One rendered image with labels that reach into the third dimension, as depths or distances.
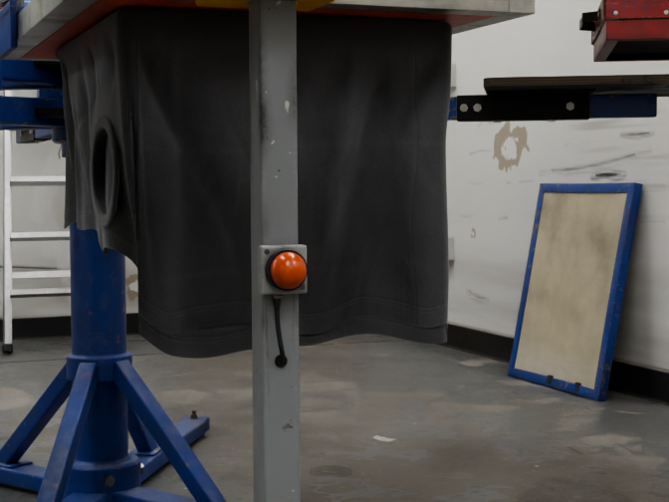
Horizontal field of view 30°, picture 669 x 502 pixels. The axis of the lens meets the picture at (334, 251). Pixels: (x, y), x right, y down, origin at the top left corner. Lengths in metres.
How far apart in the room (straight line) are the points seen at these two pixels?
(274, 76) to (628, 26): 1.35
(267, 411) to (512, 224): 3.91
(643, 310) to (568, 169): 0.68
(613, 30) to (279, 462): 1.45
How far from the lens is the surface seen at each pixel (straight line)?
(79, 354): 2.88
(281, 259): 1.25
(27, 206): 6.18
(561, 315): 4.61
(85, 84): 1.81
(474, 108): 2.71
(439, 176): 1.67
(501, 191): 5.23
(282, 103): 1.28
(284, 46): 1.29
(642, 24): 2.54
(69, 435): 2.74
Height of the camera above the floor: 0.74
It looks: 3 degrees down
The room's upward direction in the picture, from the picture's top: straight up
